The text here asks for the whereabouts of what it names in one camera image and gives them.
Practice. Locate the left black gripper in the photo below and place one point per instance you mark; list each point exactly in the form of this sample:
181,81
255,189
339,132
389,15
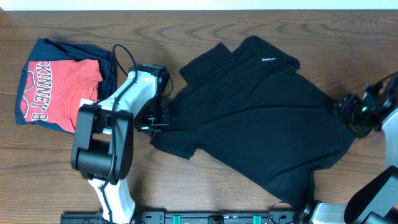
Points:
143,127

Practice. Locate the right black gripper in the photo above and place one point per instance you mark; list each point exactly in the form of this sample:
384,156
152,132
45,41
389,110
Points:
345,106

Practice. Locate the black t-shirt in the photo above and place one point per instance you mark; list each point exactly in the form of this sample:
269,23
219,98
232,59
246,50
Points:
251,109

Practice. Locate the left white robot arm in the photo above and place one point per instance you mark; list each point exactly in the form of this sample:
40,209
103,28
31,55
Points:
103,142

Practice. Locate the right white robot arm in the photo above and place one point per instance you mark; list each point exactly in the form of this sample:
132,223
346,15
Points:
374,203

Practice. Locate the red folded t-shirt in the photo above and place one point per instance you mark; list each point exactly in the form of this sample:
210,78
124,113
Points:
54,90

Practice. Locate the navy folded garment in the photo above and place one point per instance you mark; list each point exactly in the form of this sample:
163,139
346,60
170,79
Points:
50,50

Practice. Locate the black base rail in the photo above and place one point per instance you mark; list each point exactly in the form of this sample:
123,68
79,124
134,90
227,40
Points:
285,217

